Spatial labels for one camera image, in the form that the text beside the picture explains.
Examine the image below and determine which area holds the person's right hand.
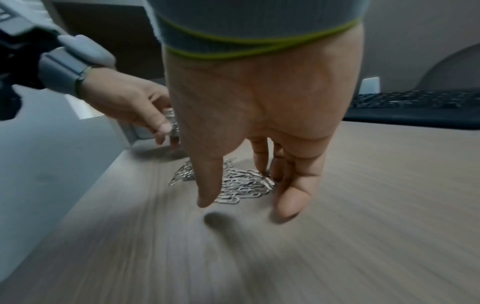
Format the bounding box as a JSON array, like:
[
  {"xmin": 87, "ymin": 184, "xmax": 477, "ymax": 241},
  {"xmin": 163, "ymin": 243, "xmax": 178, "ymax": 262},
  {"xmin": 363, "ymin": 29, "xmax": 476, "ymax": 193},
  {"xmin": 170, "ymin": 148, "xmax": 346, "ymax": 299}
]
[{"xmin": 163, "ymin": 23, "xmax": 365, "ymax": 218}]

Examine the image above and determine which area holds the person's left hand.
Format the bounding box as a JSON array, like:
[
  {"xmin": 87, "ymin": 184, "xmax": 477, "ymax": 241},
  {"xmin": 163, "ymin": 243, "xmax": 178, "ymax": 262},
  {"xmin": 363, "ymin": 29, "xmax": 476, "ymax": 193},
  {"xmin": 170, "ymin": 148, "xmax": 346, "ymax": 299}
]
[{"xmin": 78, "ymin": 68, "xmax": 182, "ymax": 152}]

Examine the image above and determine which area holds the small clear paper clip container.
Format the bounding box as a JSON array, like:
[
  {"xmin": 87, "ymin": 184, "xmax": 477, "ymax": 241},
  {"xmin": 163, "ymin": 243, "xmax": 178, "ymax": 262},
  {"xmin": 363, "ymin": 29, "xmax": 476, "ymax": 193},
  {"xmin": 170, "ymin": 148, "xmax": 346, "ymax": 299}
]
[{"xmin": 162, "ymin": 107, "xmax": 182, "ymax": 138}]

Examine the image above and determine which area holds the grey left wristband green trim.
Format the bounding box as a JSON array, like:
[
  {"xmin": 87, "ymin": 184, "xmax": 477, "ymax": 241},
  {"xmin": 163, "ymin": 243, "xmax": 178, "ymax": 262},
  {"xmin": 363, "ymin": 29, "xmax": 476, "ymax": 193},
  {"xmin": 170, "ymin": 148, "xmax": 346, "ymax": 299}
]
[{"xmin": 38, "ymin": 47, "xmax": 94, "ymax": 99}]

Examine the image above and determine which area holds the grey wristband green trim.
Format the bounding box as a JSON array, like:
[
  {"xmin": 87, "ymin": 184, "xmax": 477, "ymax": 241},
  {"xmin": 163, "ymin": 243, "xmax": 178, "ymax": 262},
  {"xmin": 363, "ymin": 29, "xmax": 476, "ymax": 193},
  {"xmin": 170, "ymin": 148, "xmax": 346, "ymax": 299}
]
[
  {"xmin": 38, "ymin": 47, "xmax": 94, "ymax": 99},
  {"xmin": 144, "ymin": 0, "xmax": 372, "ymax": 62}
]

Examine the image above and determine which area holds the grey right wristband green trim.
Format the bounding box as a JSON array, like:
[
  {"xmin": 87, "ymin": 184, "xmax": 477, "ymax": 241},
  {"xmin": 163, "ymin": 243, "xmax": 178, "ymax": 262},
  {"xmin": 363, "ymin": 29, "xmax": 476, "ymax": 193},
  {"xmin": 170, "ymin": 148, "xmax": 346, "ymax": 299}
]
[{"xmin": 144, "ymin": 0, "xmax": 372, "ymax": 62}]

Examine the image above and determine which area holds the pile of silver paper clips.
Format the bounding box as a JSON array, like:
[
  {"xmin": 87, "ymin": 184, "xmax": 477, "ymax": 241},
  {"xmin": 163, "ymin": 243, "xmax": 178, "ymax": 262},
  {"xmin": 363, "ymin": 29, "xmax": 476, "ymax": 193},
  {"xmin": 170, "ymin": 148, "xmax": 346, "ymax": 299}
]
[{"xmin": 168, "ymin": 157, "xmax": 276, "ymax": 205}]

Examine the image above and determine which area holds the grey desk partition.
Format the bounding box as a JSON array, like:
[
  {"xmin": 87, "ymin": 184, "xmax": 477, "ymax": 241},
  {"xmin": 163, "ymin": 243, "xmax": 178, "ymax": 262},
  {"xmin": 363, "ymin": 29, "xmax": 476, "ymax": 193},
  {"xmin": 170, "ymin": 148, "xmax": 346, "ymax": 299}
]
[{"xmin": 0, "ymin": 84, "xmax": 132, "ymax": 281}]

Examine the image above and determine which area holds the person's dark clothing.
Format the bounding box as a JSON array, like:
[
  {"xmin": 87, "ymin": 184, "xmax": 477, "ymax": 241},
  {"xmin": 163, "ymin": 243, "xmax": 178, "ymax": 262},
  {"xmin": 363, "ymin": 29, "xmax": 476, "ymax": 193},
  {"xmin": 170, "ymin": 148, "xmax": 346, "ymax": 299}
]
[{"xmin": 0, "ymin": 28, "xmax": 64, "ymax": 122}]

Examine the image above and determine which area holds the small white block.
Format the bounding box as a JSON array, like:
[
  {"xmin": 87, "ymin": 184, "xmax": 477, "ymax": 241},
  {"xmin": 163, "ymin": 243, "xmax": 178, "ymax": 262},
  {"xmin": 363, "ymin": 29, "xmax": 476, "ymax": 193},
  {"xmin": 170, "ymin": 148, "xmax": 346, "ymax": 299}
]
[{"xmin": 359, "ymin": 76, "xmax": 382, "ymax": 96}]

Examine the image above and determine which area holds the black keyboard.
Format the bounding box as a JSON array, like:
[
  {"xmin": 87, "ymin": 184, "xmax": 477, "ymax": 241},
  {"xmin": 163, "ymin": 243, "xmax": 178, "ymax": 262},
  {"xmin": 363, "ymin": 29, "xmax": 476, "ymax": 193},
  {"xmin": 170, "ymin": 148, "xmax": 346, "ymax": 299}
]
[{"xmin": 343, "ymin": 89, "xmax": 480, "ymax": 131}]

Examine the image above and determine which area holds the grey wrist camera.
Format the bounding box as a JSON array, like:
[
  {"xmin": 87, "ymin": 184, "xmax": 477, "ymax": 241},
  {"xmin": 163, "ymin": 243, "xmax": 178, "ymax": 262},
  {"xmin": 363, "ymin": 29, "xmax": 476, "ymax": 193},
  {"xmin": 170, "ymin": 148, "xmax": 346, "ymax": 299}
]
[{"xmin": 57, "ymin": 34, "xmax": 116, "ymax": 68}]

